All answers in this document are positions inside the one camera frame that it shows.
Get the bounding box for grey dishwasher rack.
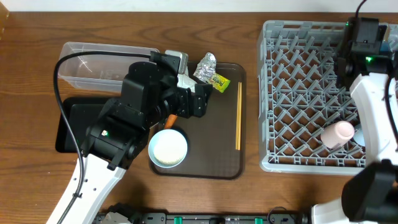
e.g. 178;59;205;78
257;21;366;175

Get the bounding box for pink cup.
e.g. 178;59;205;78
320;121;354;149

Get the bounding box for brown serving tray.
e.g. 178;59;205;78
149;63;246;180

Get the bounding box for crumpled white napkin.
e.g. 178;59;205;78
177;68;197;93

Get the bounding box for wooden chopstick left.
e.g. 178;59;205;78
236;82;242;151

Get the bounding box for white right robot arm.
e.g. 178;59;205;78
308;16;397;223

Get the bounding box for light blue rice bowl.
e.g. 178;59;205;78
148;129;188;169

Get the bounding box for wooden chopstick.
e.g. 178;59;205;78
236;82;242;151

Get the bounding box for crumpled aluminium foil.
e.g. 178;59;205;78
193;52;216;83

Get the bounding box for black tray bin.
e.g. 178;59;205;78
55;96;110;153

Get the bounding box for dark blue plate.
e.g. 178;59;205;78
380;25;394;57

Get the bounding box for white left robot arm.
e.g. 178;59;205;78
48;52;213;223

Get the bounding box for orange carrot piece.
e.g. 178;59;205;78
164;114;178;129

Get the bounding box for wooden chopstick right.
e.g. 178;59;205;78
236;82;242;151

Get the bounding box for yellow snack wrapper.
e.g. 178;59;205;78
208;73;230;93

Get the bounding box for light blue cup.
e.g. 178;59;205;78
353;124;365;147

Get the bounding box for clear plastic bin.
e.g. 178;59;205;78
58;42;159;93

